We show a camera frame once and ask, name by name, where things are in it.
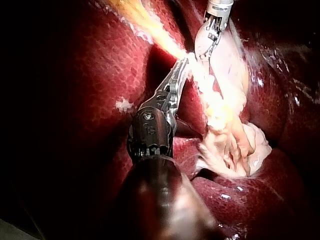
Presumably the right arm instrument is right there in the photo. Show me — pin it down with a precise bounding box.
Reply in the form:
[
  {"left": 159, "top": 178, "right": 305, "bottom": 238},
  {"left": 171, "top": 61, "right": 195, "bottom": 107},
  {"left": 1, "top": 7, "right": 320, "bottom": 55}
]
[{"left": 194, "top": 0, "right": 235, "bottom": 62}]

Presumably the left arm instrument jaw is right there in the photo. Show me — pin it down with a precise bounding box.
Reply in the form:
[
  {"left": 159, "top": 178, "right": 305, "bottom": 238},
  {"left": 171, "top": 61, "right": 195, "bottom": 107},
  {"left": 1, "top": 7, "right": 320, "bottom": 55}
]
[
  {"left": 170, "top": 66, "right": 191, "bottom": 106},
  {"left": 159, "top": 57, "right": 189, "bottom": 93}
]

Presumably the left arm instrument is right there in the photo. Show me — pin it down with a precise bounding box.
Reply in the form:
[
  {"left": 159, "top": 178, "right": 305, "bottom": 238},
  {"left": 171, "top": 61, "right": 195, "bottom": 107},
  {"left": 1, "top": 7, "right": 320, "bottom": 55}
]
[{"left": 126, "top": 85, "right": 179, "bottom": 161}]

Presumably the gallbladder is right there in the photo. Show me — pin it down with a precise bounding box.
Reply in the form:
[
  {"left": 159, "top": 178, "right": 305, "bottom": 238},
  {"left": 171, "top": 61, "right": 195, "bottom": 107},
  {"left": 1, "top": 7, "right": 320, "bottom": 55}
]
[{"left": 109, "top": 0, "right": 194, "bottom": 61}]

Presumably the pale fatty tissue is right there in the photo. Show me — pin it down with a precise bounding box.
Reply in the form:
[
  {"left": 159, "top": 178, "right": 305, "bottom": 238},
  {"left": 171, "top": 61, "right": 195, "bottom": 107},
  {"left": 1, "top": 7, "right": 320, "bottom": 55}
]
[
  {"left": 115, "top": 97, "right": 135, "bottom": 113},
  {"left": 187, "top": 19, "right": 274, "bottom": 180}
]

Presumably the dark red liver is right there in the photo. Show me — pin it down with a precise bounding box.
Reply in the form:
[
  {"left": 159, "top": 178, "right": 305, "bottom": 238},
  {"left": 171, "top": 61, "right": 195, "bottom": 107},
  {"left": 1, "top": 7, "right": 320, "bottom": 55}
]
[{"left": 37, "top": 0, "right": 320, "bottom": 240}]

